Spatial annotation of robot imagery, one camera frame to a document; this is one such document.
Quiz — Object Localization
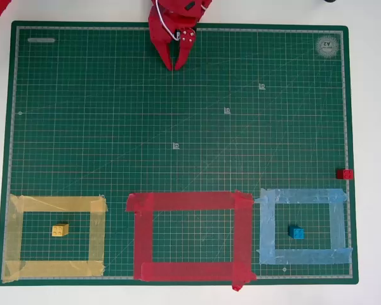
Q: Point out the red tape square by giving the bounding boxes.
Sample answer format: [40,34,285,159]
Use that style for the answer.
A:
[125,189,257,292]

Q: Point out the blue tape square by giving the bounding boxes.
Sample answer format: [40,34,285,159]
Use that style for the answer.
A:
[254,187,354,266]

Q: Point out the yellow toy brick cube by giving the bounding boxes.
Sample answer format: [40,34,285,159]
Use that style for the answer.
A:
[51,223,70,237]

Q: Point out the blue toy brick cube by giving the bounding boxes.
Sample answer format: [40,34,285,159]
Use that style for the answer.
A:
[288,224,305,240]

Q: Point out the yellow tape square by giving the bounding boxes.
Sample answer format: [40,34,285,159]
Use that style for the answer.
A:
[1,194,109,283]

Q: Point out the green cutting mat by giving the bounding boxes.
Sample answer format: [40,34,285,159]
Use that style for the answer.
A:
[0,20,359,287]

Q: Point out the white servo cable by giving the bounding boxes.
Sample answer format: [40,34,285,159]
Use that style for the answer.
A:
[154,0,181,41]

